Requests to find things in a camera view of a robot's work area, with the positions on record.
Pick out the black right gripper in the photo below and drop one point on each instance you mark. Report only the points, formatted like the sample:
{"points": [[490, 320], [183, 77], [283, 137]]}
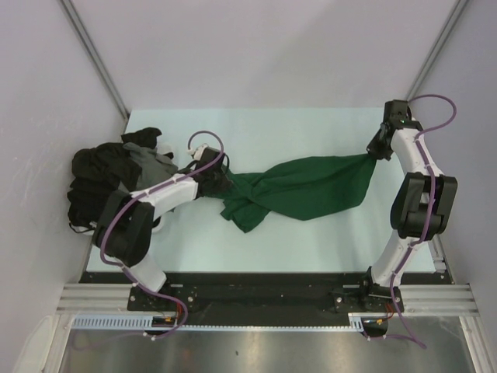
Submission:
{"points": [[373, 149]]}

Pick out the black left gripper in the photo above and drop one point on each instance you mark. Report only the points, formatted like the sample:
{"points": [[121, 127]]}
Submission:
{"points": [[224, 185]]}

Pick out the green t shirt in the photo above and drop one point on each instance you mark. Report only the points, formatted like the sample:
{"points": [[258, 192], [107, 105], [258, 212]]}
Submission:
{"points": [[301, 189]]}

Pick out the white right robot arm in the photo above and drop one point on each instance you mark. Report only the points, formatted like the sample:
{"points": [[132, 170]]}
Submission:
{"points": [[421, 208]]}

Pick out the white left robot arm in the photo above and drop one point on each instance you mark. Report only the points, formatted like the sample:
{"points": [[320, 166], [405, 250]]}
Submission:
{"points": [[125, 227]]}

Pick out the grey t shirt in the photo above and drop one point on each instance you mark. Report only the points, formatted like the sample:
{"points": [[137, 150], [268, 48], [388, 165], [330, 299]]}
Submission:
{"points": [[155, 168]]}

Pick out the white plastic bin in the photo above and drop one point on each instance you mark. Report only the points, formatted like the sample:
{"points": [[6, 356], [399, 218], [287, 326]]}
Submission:
{"points": [[165, 150]]}

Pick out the black t shirt pile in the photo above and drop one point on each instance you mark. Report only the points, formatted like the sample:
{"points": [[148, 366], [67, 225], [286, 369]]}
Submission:
{"points": [[108, 167]]}

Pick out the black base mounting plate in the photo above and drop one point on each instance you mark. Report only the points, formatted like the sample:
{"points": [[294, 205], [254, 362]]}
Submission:
{"points": [[272, 298]]}

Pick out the right aluminium frame post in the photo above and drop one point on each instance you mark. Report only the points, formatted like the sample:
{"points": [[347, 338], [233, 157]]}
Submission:
{"points": [[445, 33]]}

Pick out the aluminium frame post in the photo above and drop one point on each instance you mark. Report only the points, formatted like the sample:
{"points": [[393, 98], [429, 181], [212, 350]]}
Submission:
{"points": [[91, 50], [445, 33]]}

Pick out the white slotted cable duct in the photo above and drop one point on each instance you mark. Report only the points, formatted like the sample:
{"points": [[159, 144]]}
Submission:
{"points": [[156, 323]]}

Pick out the aluminium front rail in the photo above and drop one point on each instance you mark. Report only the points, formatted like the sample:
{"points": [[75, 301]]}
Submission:
{"points": [[419, 300]]}

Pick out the left aluminium frame post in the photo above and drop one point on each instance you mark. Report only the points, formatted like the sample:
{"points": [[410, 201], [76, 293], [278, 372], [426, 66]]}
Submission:
{"points": [[91, 50]]}

